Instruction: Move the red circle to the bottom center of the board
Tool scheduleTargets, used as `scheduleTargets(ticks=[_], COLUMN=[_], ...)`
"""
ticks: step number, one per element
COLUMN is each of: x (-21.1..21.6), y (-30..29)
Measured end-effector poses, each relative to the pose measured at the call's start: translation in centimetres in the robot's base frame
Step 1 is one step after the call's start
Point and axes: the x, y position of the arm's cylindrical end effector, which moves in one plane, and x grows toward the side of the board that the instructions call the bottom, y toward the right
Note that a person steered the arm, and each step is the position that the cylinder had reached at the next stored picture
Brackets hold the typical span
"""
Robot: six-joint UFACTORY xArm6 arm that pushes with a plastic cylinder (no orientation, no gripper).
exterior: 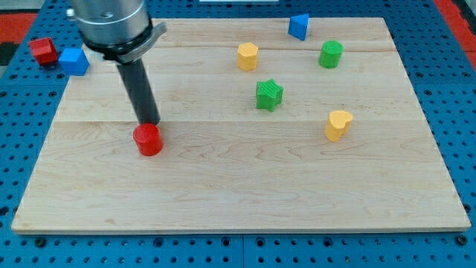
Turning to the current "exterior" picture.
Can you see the yellow hexagon block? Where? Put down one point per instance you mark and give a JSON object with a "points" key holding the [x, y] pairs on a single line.
{"points": [[247, 56]]}

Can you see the green cylinder block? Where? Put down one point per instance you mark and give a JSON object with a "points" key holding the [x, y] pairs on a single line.
{"points": [[330, 55]]}

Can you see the blue triangle block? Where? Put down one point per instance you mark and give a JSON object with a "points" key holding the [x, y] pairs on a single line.
{"points": [[298, 26]]}

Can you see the yellow heart block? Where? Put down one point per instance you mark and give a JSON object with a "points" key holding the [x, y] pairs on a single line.
{"points": [[338, 123]]}

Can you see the red cylinder block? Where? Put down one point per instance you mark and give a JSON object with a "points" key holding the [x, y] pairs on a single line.
{"points": [[148, 140]]}

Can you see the wooden board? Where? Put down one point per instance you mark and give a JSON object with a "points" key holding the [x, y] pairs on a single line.
{"points": [[228, 167]]}

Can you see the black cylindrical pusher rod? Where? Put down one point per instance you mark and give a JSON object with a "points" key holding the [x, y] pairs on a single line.
{"points": [[137, 86]]}

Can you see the green star block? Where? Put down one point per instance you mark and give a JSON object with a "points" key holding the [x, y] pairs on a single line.
{"points": [[268, 95]]}

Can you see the red hexagon block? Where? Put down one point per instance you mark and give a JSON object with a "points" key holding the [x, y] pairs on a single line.
{"points": [[43, 51]]}

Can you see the blue pentagon block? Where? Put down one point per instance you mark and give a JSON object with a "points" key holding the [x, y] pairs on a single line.
{"points": [[74, 61]]}

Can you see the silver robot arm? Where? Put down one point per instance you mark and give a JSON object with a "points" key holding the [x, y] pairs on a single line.
{"points": [[122, 31]]}

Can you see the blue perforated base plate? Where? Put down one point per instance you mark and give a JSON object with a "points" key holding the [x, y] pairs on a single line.
{"points": [[436, 40]]}

